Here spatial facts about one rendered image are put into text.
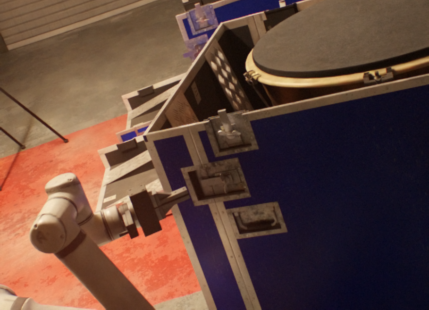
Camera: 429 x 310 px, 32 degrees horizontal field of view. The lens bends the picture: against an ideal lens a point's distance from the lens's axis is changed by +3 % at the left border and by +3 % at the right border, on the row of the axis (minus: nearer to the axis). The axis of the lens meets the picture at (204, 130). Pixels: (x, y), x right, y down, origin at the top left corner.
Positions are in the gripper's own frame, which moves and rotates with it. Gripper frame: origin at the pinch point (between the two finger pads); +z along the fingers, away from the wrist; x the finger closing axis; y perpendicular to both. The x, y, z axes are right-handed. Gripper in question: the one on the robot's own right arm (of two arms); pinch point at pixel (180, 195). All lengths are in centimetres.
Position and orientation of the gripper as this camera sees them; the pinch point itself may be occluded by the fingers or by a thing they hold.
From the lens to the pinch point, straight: 199.9
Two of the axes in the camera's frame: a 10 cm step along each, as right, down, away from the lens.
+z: 9.2, -3.7, 1.1
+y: -2.3, -2.9, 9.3
